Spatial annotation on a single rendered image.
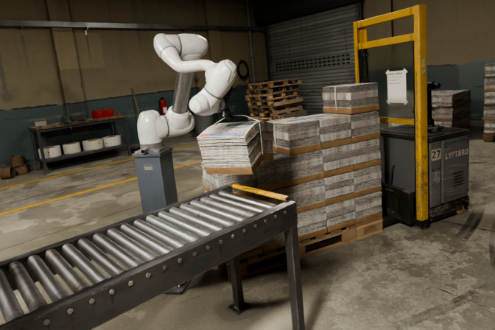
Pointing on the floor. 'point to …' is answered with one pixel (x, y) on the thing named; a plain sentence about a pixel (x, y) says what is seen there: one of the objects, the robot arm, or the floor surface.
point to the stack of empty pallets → (269, 96)
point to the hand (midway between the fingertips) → (236, 103)
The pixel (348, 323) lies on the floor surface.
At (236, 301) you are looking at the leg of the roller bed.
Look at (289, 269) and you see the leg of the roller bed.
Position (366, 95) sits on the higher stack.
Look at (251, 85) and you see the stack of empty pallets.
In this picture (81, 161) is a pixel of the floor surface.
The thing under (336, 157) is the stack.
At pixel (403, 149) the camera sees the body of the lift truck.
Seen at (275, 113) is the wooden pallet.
